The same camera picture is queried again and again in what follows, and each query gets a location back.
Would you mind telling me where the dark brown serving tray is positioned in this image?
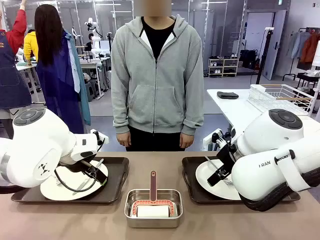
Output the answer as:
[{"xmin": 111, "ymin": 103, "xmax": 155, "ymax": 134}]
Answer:
[
  {"xmin": 11, "ymin": 156, "xmax": 130, "ymax": 205},
  {"xmin": 181, "ymin": 156, "xmax": 301, "ymax": 205}
]

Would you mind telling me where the white shoe rack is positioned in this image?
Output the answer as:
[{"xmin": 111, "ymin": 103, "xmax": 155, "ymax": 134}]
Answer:
[{"xmin": 208, "ymin": 57, "xmax": 240, "ymax": 78}]

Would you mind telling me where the white wire dish rack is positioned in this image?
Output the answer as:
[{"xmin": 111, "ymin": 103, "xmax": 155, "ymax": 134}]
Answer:
[{"xmin": 248, "ymin": 83, "xmax": 320, "ymax": 116}]

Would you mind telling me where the steel rectangular tin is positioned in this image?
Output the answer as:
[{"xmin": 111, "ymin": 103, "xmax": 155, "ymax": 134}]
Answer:
[{"xmin": 124, "ymin": 188, "xmax": 184, "ymax": 229}]

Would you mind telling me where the white side table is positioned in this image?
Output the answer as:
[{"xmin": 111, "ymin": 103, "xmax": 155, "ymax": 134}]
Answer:
[{"xmin": 202, "ymin": 88, "xmax": 320, "ymax": 151}]

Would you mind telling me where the person's right forearm gray sleeve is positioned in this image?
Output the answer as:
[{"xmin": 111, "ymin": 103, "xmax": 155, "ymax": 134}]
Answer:
[{"xmin": 111, "ymin": 84, "xmax": 131, "ymax": 135}]

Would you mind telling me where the person's left forearm gray sleeve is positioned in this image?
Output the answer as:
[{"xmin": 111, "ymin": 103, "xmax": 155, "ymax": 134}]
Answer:
[{"xmin": 180, "ymin": 84, "xmax": 205, "ymax": 136}]

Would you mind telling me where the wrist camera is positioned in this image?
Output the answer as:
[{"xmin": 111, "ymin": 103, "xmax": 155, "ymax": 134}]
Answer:
[
  {"xmin": 89, "ymin": 128, "xmax": 110, "ymax": 152},
  {"xmin": 203, "ymin": 127, "xmax": 227, "ymax": 151}
]

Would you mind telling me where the silver table knife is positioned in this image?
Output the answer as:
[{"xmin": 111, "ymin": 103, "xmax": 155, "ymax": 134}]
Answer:
[{"xmin": 71, "ymin": 158, "xmax": 105, "ymax": 196}]

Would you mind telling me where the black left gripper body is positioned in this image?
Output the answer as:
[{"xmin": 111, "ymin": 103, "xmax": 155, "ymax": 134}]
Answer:
[{"xmin": 58, "ymin": 159, "xmax": 99, "ymax": 176}]

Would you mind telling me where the white round plate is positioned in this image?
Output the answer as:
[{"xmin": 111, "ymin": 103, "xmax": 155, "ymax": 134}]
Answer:
[
  {"xmin": 39, "ymin": 159, "xmax": 109, "ymax": 201},
  {"xmin": 195, "ymin": 159, "xmax": 242, "ymax": 201}
]

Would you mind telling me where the person's right hand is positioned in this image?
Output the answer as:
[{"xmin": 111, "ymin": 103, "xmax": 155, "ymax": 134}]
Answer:
[{"xmin": 116, "ymin": 133, "xmax": 131, "ymax": 147}]

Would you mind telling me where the white open door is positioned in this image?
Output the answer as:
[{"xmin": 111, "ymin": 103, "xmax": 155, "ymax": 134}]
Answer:
[{"xmin": 261, "ymin": 9, "xmax": 288, "ymax": 81}]

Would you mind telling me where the black bag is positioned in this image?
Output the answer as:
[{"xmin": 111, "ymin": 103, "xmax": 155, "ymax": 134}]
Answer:
[{"xmin": 239, "ymin": 49, "xmax": 259, "ymax": 70}]

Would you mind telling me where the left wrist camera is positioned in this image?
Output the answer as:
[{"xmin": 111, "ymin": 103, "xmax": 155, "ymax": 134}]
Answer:
[{"xmin": 89, "ymin": 128, "xmax": 110, "ymax": 152}]

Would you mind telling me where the clothes rack with garments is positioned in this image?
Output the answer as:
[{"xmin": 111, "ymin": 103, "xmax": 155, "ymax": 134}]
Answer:
[{"xmin": 282, "ymin": 26, "xmax": 320, "ymax": 82}]

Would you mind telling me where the gray plastic stool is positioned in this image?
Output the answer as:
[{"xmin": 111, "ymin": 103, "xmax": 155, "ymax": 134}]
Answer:
[{"xmin": 84, "ymin": 79, "xmax": 101, "ymax": 101}]

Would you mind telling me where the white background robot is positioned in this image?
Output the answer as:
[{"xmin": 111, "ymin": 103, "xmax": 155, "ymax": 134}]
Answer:
[{"xmin": 84, "ymin": 17, "xmax": 111, "ymax": 60}]

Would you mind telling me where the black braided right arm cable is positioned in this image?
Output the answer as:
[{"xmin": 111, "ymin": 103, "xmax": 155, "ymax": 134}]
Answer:
[{"xmin": 240, "ymin": 167, "xmax": 320, "ymax": 212}]

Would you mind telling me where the white background desk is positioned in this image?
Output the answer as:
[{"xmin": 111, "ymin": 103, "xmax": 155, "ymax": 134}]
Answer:
[{"xmin": 79, "ymin": 56, "xmax": 112, "ymax": 98}]

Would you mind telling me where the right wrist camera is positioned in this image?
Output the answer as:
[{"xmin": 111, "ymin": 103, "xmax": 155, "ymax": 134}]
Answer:
[{"xmin": 203, "ymin": 127, "xmax": 227, "ymax": 151}]

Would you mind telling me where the person in yellow top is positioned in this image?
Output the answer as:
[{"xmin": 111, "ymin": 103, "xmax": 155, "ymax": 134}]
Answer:
[{"xmin": 23, "ymin": 29, "xmax": 40, "ymax": 62}]

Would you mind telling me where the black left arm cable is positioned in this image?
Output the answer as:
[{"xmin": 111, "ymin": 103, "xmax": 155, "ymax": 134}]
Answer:
[{"xmin": 53, "ymin": 163, "xmax": 99, "ymax": 193}]

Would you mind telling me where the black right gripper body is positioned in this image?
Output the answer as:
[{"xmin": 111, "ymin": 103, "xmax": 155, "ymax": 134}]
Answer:
[{"xmin": 216, "ymin": 143, "xmax": 238, "ymax": 176}]

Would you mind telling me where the dark gray cloth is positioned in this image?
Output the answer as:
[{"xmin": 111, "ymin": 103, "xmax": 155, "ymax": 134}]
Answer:
[{"xmin": 216, "ymin": 91, "xmax": 240, "ymax": 100}]

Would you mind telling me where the pink lint roller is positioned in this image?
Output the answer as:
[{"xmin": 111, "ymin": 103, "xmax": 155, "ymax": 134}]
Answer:
[{"xmin": 132, "ymin": 170, "xmax": 177, "ymax": 218}]

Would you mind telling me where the person's left hand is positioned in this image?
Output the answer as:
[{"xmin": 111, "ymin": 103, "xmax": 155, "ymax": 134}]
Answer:
[{"xmin": 179, "ymin": 133, "xmax": 195, "ymax": 149}]

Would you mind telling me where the person in gray hoodie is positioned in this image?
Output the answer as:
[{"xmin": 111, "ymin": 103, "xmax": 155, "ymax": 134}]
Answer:
[{"xmin": 110, "ymin": 0, "xmax": 205, "ymax": 153}]

